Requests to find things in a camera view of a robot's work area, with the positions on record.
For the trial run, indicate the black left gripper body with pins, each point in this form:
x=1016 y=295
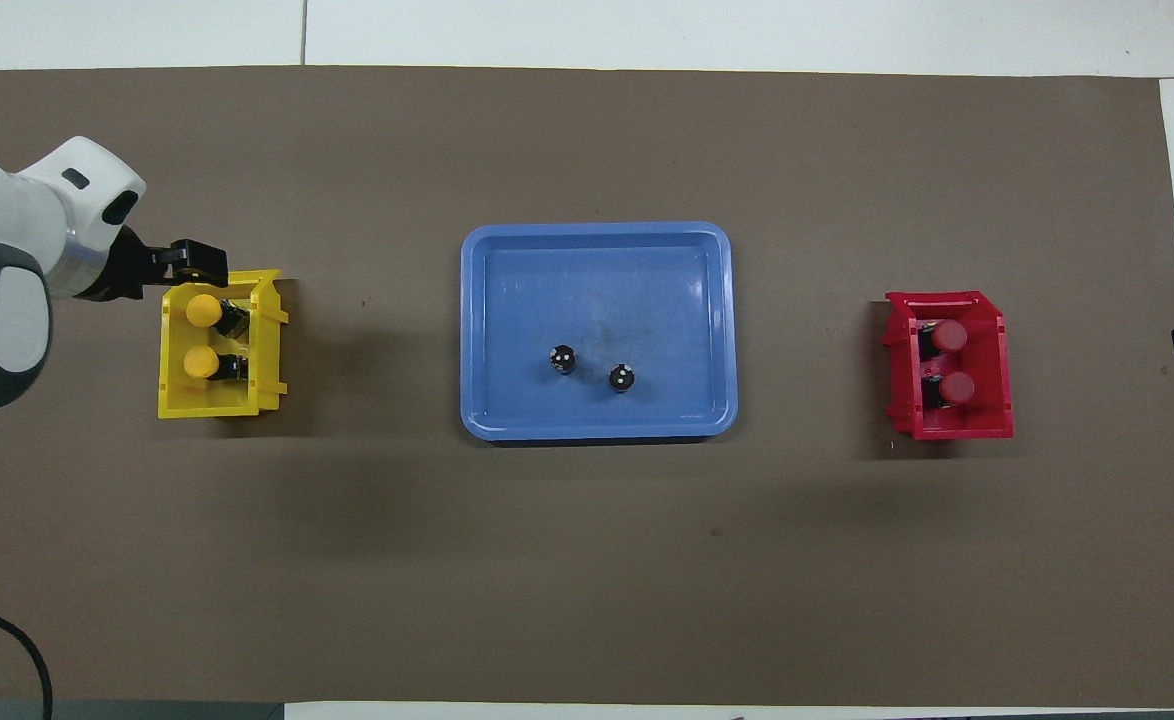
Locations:
x=127 y=265

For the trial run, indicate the yellow push button with label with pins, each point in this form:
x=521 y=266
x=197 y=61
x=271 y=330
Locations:
x=201 y=362

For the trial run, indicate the red push button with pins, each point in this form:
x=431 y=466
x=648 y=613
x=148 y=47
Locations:
x=950 y=336
x=957 y=388

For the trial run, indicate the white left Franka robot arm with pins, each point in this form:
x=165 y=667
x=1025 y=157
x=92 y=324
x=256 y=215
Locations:
x=7 y=230

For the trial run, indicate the yellow plastic storage bin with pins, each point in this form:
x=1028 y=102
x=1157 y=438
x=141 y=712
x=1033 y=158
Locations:
x=207 y=402

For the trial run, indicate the red plastic storage bin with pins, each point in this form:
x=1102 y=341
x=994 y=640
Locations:
x=992 y=400

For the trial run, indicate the black cylindrical capacitor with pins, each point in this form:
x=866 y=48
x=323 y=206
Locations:
x=622 y=378
x=563 y=358

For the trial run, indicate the blue plastic tray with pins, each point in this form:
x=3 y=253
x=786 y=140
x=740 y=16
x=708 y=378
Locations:
x=597 y=290

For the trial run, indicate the brown paper table mat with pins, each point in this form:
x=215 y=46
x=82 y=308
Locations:
x=587 y=560

